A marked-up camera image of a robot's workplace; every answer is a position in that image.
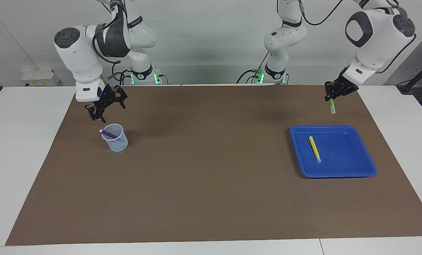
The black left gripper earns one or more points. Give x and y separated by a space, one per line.
346 85

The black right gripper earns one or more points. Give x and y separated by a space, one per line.
107 95

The green pen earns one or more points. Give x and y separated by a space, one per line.
332 106

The purple pen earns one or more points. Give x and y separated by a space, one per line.
108 134

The yellow pen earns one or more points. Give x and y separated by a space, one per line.
314 148

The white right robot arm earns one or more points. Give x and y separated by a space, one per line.
76 53

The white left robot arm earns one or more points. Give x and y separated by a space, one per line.
377 39

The blue plastic tray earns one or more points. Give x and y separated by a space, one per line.
345 156

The translucent blue mesh pen cup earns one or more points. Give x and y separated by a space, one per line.
120 145

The black stand with pole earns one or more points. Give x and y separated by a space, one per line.
405 86

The brown table mat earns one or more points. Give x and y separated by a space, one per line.
210 184

